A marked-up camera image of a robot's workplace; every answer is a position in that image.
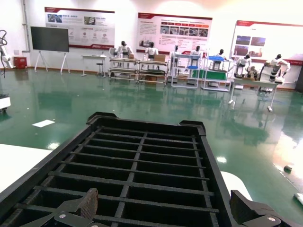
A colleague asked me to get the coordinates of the rack with blue bins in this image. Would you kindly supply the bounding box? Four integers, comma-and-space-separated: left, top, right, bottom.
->
201, 55, 234, 92

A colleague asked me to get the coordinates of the white long table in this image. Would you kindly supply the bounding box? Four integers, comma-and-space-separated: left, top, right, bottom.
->
228, 77, 285, 112

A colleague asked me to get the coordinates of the white paper sheet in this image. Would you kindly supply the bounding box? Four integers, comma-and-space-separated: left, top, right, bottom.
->
31, 119, 55, 128

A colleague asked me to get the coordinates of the red wall box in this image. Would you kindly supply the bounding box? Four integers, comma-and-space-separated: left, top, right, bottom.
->
13, 56, 27, 70

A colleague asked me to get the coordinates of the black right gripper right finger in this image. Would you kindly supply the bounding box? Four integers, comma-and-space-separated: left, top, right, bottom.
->
229, 189, 303, 227

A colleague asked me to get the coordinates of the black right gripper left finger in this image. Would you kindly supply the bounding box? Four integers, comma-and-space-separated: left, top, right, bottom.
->
20, 188, 100, 227

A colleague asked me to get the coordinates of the wall poster with dark photos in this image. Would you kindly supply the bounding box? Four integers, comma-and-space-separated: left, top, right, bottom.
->
231, 20, 303, 64

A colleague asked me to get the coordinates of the small white desk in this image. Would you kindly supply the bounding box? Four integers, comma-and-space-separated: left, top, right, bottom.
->
80, 54, 107, 78

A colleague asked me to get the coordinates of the white shelf rack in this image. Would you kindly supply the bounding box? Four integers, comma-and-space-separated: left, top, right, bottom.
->
170, 53, 207, 90

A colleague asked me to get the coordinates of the black slotted plastic container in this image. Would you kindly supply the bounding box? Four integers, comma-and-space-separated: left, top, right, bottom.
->
0, 111, 234, 227

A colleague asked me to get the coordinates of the aluminium frame workbench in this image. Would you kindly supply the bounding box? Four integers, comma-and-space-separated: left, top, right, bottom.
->
137, 59, 169, 87
108, 56, 140, 83

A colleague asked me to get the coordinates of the wall poster with photo row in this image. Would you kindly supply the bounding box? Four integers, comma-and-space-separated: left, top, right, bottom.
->
137, 12, 213, 55

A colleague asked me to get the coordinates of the black stool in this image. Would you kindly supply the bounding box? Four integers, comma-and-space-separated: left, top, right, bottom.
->
96, 62, 107, 78

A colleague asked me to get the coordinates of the wall poster with round icons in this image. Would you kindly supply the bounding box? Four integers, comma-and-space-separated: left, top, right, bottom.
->
44, 6, 116, 49

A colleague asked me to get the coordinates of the black display on white stand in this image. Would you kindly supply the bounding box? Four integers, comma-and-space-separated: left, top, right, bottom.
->
30, 26, 71, 75

